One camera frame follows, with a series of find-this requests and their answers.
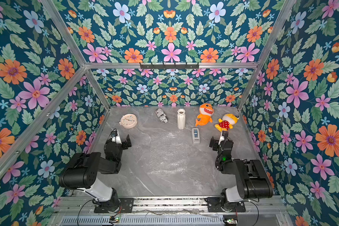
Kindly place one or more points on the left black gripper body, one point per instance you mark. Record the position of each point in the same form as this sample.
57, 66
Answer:
123, 146

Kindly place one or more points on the clear bubble wrap sheet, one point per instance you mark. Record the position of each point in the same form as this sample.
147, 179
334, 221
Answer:
167, 152

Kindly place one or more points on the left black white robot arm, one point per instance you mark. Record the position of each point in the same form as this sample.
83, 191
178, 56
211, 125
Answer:
81, 174

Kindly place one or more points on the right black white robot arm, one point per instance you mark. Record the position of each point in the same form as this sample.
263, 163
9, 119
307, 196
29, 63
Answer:
251, 180

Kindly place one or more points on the white grey remote device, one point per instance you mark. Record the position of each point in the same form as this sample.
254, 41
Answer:
195, 136

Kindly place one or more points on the pink round alarm clock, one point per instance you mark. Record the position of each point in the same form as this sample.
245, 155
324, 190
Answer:
128, 121

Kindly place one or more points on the yellow shark plush toy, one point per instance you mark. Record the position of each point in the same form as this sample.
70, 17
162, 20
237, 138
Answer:
227, 122

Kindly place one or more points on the orange shark plush toy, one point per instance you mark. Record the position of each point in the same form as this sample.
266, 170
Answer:
205, 116

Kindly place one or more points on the silver toy car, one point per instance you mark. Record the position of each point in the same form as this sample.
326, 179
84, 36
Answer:
161, 115

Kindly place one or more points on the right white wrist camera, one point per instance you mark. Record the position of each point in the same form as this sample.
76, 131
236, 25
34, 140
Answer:
223, 137

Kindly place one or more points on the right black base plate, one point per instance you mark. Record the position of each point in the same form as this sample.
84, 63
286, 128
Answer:
218, 204

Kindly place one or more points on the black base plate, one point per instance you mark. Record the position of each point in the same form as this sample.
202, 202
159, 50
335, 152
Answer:
116, 205
218, 204

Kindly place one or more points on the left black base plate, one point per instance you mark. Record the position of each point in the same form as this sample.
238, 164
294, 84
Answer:
116, 205

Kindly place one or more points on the white slotted cable duct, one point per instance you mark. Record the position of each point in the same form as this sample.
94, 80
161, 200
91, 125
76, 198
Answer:
187, 220

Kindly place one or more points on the aluminium front rail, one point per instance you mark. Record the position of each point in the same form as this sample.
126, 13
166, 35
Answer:
170, 205

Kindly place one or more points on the black hook rail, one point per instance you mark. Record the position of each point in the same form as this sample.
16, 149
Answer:
165, 66

